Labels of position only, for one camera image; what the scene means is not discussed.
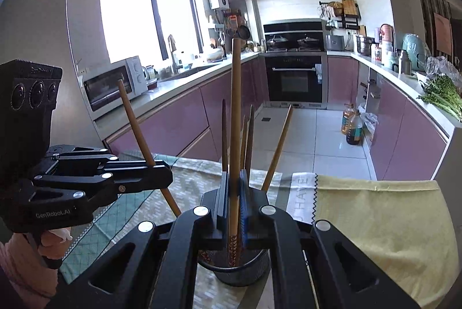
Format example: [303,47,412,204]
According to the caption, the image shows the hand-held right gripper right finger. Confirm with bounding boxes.
[238,170,421,309]

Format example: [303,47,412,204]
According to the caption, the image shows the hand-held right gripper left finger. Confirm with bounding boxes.
[47,170,232,309]

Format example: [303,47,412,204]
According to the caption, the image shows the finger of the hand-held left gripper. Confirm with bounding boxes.
[32,166,174,206]
[47,146,168,172]

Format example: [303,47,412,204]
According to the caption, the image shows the red-tipped wooden chopstick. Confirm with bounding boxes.
[228,37,243,268]
[117,79,182,217]

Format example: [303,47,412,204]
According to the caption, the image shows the black mesh pen holder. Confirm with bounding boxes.
[197,247,271,287]

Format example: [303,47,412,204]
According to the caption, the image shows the bundle of wooden chopsticks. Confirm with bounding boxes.
[221,99,294,193]

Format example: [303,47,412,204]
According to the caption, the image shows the person's left forearm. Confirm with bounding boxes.
[0,233,60,299]

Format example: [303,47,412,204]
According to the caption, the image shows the person's left hand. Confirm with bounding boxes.
[40,227,73,261]

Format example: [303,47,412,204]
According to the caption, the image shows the pink base cabinets with counter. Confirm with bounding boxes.
[92,52,269,165]
[327,51,462,181]

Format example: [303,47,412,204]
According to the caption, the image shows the white microwave oven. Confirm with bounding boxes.
[82,55,149,112]

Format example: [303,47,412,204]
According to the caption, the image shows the steel kitchen sink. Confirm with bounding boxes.
[159,65,221,80]

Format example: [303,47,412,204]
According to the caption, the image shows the steel kitchen faucet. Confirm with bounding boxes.
[168,34,181,75]

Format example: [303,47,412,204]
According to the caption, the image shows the patchwork printed tablecloth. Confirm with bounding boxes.
[59,149,459,309]

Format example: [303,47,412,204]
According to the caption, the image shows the kitchen window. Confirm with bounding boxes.
[98,0,204,64]

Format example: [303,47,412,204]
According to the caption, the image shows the dark sauce bottle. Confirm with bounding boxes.
[346,110,364,146]

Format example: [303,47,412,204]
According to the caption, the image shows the black built-in oven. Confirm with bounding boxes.
[264,53,327,105]

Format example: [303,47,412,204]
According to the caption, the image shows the dark pot with glass lid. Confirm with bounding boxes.
[297,35,320,50]
[266,34,289,50]

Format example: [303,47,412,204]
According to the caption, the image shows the white vent pipe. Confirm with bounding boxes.
[245,0,260,42]

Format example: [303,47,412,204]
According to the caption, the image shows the black range hood stove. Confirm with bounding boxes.
[263,20,325,53]

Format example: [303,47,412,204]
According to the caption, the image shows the silver countertop appliance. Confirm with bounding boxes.
[325,34,345,52]

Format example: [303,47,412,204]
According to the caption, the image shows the steel stockpot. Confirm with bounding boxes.
[355,35,376,57]

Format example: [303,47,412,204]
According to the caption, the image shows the steel thermos flask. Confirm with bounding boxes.
[392,49,412,75]

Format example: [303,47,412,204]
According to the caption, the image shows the pink electric kettle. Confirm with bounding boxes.
[379,23,395,44]

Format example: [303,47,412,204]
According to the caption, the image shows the green leafy vegetables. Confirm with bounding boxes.
[418,74,462,122]

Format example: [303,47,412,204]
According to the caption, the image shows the teal countertop appliance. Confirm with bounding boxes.
[402,34,432,73]

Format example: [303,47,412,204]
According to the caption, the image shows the clear plastic bag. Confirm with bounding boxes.
[426,56,461,80]

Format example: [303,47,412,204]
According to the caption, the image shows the black wall rack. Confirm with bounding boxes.
[319,0,362,31]

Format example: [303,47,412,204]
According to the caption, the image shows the framed wall picture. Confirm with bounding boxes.
[433,13,453,57]

